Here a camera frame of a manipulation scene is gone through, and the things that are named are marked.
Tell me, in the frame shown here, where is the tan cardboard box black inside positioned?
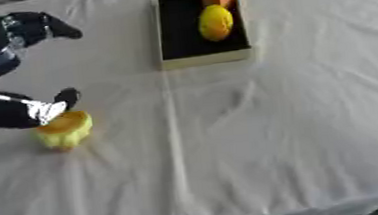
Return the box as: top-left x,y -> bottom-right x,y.
151,0 -> 255,72

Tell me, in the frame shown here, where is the yellow toy pumpkin half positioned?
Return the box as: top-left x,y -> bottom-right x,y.
31,109 -> 97,155

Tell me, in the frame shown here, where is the yellow toy lemon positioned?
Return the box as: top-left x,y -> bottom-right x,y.
195,1 -> 237,44

